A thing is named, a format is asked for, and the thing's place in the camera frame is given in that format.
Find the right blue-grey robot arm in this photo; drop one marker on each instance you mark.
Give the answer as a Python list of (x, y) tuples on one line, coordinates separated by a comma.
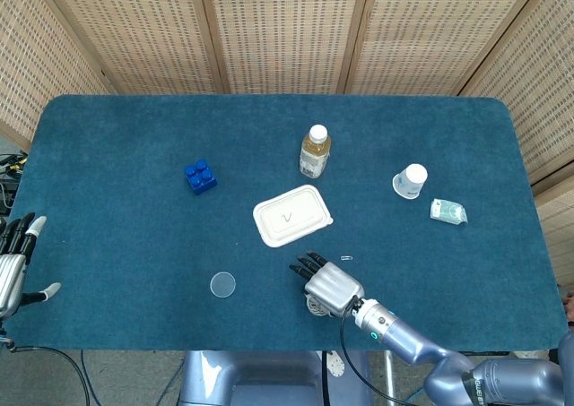
[(403, 334)]

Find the blue-grey robot torso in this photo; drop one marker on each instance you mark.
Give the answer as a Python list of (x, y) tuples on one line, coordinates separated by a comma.
[(269, 374)]

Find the woven bamboo screen panel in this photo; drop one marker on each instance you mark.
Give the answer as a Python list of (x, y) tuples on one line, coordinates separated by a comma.
[(282, 29), (430, 29), (143, 29), (36, 43), (560, 235), (538, 65)]

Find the green white tissue pack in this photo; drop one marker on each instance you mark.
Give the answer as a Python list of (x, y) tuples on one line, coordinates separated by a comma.
[(447, 211)]

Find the round dish of clips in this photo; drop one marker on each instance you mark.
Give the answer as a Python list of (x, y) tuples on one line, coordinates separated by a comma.
[(314, 309)]

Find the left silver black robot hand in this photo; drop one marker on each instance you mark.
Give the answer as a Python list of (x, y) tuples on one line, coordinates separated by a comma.
[(10, 276)]

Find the blue felt table cover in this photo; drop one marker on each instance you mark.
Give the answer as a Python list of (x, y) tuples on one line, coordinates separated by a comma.
[(134, 244)]

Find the white paper cup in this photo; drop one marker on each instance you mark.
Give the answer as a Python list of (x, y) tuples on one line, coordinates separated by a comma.
[(410, 182)]

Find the clear round lid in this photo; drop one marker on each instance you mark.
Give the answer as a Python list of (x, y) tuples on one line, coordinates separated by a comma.
[(223, 284)]

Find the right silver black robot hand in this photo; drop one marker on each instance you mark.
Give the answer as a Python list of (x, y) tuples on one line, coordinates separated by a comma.
[(334, 287)]

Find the white lidded food box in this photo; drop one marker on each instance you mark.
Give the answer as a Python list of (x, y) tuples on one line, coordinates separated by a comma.
[(291, 215)]

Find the blue toy building block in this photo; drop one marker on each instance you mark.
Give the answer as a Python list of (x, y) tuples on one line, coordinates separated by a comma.
[(201, 178)]

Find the tea bottle with white cap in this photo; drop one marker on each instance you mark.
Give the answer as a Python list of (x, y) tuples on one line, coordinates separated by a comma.
[(315, 155)]

